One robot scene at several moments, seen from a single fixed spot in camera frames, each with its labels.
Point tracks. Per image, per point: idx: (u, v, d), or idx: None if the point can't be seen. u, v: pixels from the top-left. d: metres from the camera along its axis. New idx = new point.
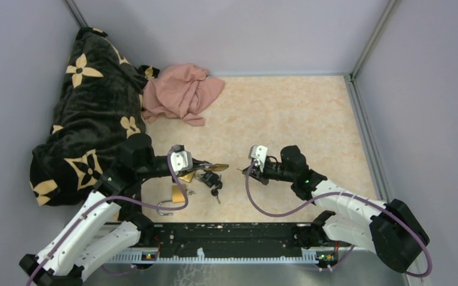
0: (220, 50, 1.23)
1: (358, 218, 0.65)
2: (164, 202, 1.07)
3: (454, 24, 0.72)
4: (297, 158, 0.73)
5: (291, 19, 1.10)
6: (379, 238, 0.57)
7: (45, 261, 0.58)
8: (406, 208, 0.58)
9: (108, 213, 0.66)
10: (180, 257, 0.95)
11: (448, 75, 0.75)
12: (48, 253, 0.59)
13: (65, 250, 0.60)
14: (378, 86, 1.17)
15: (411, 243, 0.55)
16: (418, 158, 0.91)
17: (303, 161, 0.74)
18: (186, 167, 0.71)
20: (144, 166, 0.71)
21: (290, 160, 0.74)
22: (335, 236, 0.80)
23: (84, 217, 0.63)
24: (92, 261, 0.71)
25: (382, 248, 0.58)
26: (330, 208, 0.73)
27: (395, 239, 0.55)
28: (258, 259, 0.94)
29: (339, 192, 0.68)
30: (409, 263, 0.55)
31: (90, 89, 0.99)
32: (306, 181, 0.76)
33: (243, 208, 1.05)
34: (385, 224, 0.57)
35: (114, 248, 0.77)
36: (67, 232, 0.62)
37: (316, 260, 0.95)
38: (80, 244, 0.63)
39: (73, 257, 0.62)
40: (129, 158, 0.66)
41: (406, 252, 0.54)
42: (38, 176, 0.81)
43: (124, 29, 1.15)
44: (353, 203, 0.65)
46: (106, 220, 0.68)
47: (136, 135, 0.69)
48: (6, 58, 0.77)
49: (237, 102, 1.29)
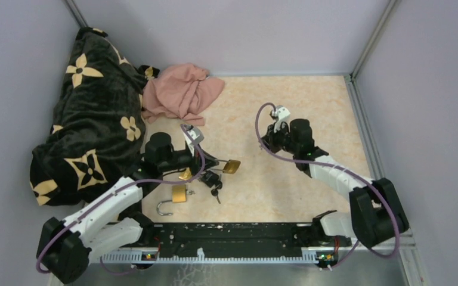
0: (220, 50, 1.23)
1: (343, 189, 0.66)
2: (164, 202, 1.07)
3: (454, 24, 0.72)
4: (305, 128, 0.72)
5: (291, 18, 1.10)
6: (355, 205, 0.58)
7: (72, 224, 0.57)
8: (392, 189, 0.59)
9: (134, 197, 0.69)
10: (180, 257, 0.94)
11: (448, 75, 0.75)
12: (77, 218, 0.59)
13: (93, 218, 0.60)
14: (377, 86, 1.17)
15: (385, 222, 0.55)
16: (418, 158, 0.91)
17: (308, 133, 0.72)
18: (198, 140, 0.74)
20: (164, 161, 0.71)
21: (296, 129, 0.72)
22: (331, 231, 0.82)
23: (116, 193, 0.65)
24: (99, 246, 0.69)
25: (356, 220, 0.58)
26: (322, 179, 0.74)
27: (370, 210, 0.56)
28: (258, 259, 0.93)
29: (333, 165, 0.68)
30: (378, 241, 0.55)
31: (90, 89, 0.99)
32: (308, 154, 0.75)
33: (243, 208, 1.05)
34: (364, 195, 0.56)
35: (118, 237, 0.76)
36: (98, 203, 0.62)
37: (316, 260, 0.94)
38: (103, 220, 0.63)
39: (93, 231, 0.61)
40: (154, 157, 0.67)
41: (376, 228, 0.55)
42: (38, 176, 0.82)
43: (124, 29, 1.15)
44: (342, 175, 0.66)
46: (128, 205, 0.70)
47: (158, 133, 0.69)
48: (6, 58, 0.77)
49: (237, 102, 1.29)
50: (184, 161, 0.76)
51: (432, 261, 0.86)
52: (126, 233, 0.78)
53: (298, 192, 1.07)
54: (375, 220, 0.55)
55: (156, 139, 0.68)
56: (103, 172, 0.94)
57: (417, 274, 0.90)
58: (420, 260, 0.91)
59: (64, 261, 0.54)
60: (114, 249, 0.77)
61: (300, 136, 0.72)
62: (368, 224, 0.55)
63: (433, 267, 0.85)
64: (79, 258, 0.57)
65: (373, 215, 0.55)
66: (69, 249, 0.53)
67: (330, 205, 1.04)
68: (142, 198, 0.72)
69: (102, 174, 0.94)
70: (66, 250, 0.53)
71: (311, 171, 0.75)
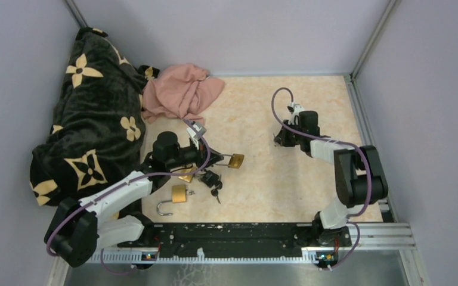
0: (220, 50, 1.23)
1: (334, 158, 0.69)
2: (164, 202, 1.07)
3: (455, 24, 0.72)
4: (310, 115, 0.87)
5: (291, 18, 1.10)
6: (338, 162, 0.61)
7: (88, 205, 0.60)
8: (376, 154, 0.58)
9: (145, 190, 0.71)
10: (180, 257, 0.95)
11: (448, 75, 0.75)
12: (92, 199, 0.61)
13: (108, 202, 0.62)
14: (377, 86, 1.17)
15: (361, 182, 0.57)
16: (418, 158, 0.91)
17: (313, 119, 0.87)
18: (200, 131, 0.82)
20: (172, 158, 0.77)
21: (303, 115, 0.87)
22: (328, 224, 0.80)
23: (130, 183, 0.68)
24: (105, 235, 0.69)
25: (340, 179, 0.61)
26: (317, 154, 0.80)
27: (347, 167, 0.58)
28: (257, 259, 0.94)
29: (326, 139, 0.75)
30: (354, 198, 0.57)
31: (90, 90, 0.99)
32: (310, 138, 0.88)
33: (243, 208, 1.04)
34: (346, 155, 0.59)
35: (121, 230, 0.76)
36: (113, 189, 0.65)
37: (316, 260, 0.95)
38: (115, 205, 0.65)
39: (105, 215, 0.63)
40: (161, 155, 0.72)
41: (351, 185, 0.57)
42: (38, 177, 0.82)
43: (124, 29, 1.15)
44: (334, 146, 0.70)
46: (138, 196, 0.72)
47: (165, 133, 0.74)
48: (6, 59, 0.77)
49: (237, 102, 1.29)
50: (189, 157, 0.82)
51: (432, 261, 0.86)
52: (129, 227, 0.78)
53: (298, 192, 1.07)
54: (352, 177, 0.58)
55: (163, 139, 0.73)
56: (103, 172, 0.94)
57: (417, 274, 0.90)
58: (420, 260, 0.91)
59: (78, 240, 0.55)
60: (115, 243, 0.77)
61: (305, 121, 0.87)
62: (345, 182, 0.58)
63: (433, 267, 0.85)
64: (90, 240, 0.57)
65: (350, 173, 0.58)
66: (85, 227, 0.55)
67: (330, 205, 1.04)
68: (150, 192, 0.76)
69: (102, 174, 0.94)
70: (82, 228, 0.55)
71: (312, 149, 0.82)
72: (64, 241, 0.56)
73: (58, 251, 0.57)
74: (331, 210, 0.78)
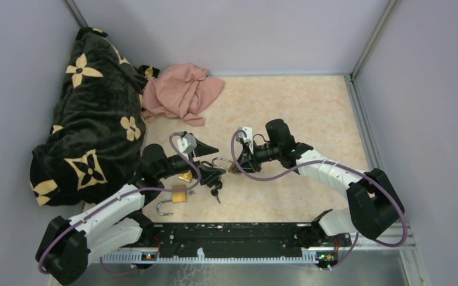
0: (220, 50, 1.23)
1: (337, 186, 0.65)
2: (164, 202, 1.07)
3: (454, 25, 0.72)
4: (281, 127, 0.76)
5: (292, 18, 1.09)
6: (353, 201, 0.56)
7: (77, 223, 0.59)
8: (385, 179, 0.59)
9: (136, 204, 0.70)
10: (180, 257, 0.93)
11: (448, 76, 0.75)
12: (83, 217, 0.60)
13: (98, 219, 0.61)
14: (377, 86, 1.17)
15: (384, 211, 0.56)
16: (418, 158, 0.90)
17: (285, 131, 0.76)
18: (192, 145, 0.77)
20: (161, 169, 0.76)
21: (274, 129, 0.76)
22: (332, 231, 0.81)
23: (121, 198, 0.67)
24: (98, 247, 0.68)
25: (358, 214, 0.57)
26: (312, 176, 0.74)
27: (369, 204, 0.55)
28: (257, 259, 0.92)
29: (321, 161, 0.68)
30: (381, 231, 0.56)
31: (91, 90, 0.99)
32: (292, 151, 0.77)
33: (243, 208, 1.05)
34: (361, 190, 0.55)
35: (118, 239, 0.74)
36: (102, 206, 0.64)
37: (316, 260, 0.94)
38: (107, 223, 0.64)
39: (95, 233, 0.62)
40: (149, 170, 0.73)
41: (380, 220, 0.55)
42: (38, 176, 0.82)
43: (124, 29, 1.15)
44: (334, 170, 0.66)
46: (129, 210, 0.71)
47: (151, 148, 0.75)
48: (7, 58, 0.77)
49: (237, 102, 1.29)
50: (180, 166, 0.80)
51: (431, 261, 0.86)
52: (124, 235, 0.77)
53: (298, 192, 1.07)
54: (376, 211, 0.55)
55: (149, 153, 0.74)
56: (103, 172, 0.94)
57: (417, 274, 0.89)
58: (420, 260, 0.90)
59: (67, 260, 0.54)
60: (113, 250, 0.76)
61: (278, 135, 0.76)
62: (373, 219, 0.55)
63: (433, 267, 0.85)
64: (80, 259, 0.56)
65: (373, 208, 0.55)
66: (74, 247, 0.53)
67: (329, 205, 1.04)
68: (144, 205, 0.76)
69: (102, 174, 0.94)
70: (70, 248, 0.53)
71: (300, 170, 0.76)
72: (55, 259, 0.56)
73: (50, 269, 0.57)
74: (335, 221, 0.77)
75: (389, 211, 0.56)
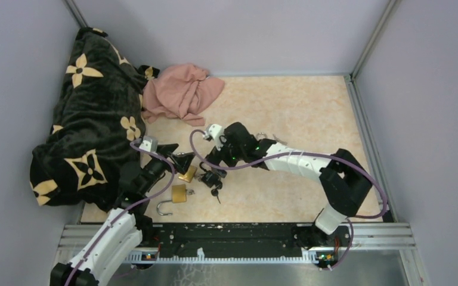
0: (220, 49, 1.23)
1: (309, 173, 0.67)
2: (164, 202, 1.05)
3: (455, 24, 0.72)
4: (237, 128, 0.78)
5: (291, 18, 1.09)
6: (328, 185, 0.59)
7: (80, 264, 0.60)
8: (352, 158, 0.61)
9: (128, 225, 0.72)
10: (180, 257, 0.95)
11: (448, 75, 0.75)
12: (83, 256, 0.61)
13: (98, 252, 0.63)
14: (377, 86, 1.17)
15: (358, 185, 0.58)
16: (418, 157, 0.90)
17: (243, 131, 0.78)
18: (152, 140, 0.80)
20: (143, 182, 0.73)
21: (231, 133, 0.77)
22: (330, 229, 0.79)
23: (112, 224, 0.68)
24: (106, 274, 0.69)
25: (333, 196, 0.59)
26: (281, 168, 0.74)
27: (343, 185, 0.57)
28: (258, 259, 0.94)
29: (288, 152, 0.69)
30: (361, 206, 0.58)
31: (90, 89, 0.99)
32: (257, 148, 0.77)
33: (243, 208, 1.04)
34: (332, 173, 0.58)
35: (121, 260, 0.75)
36: (98, 238, 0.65)
37: (316, 260, 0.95)
38: (108, 251, 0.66)
39: (100, 264, 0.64)
40: (131, 187, 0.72)
41: (355, 195, 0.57)
42: (39, 177, 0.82)
43: (124, 28, 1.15)
44: (303, 159, 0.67)
46: (124, 233, 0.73)
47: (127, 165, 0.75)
48: (7, 58, 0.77)
49: (237, 102, 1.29)
50: (158, 169, 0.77)
51: (431, 261, 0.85)
52: (126, 245, 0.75)
53: (298, 192, 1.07)
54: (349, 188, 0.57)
55: (126, 172, 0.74)
56: (103, 172, 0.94)
57: (417, 274, 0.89)
58: (420, 260, 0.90)
59: None
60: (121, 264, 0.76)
61: (237, 137, 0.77)
62: (349, 196, 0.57)
63: (433, 267, 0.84)
64: None
65: (346, 186, 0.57)
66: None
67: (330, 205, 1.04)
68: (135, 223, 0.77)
69: (102, 174, 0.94)
70: None
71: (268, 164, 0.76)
72: None
73: None
74: (327, 217, 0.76)
75: (361, 183, 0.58)
